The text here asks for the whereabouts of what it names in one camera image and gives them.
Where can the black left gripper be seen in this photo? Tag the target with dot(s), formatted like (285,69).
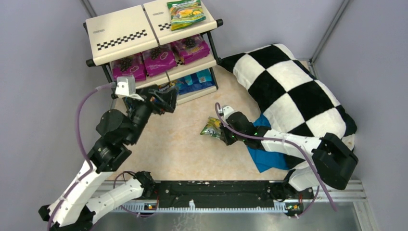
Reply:
(154,100)

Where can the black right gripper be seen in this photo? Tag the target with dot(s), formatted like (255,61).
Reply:
(228,129)

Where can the green Fox's candy bag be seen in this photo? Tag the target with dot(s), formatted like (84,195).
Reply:
(212,128)

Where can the purple grape candy bag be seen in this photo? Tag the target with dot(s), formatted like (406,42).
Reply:
(130,66)
(191,48)
(159,59)

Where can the green yellow candy bag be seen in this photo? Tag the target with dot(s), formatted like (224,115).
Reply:
(184,13)

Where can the blue Skittles candy bag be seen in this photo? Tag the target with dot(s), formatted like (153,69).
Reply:
(169,87)

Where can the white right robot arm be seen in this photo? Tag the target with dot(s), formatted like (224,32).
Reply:
(329,162)

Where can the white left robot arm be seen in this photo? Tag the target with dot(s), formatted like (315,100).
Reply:
(77,209)

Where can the blue candy bag on shelf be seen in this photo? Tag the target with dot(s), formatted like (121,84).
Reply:
(196,82)

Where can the cream three-tier shelf rack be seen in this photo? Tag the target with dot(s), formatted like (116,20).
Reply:
(160,43)

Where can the blue cloth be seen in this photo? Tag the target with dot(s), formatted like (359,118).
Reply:
(264,160)

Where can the black white checkered pillow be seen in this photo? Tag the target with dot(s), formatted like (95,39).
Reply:
(288,95)

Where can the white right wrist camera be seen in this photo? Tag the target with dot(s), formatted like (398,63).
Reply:
(227,111)

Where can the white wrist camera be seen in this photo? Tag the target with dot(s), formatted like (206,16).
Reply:
(227,111)
(126,88)

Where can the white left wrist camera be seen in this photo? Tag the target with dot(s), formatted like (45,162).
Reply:
(126,88)

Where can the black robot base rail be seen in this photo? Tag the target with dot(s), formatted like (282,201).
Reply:
(223,194)

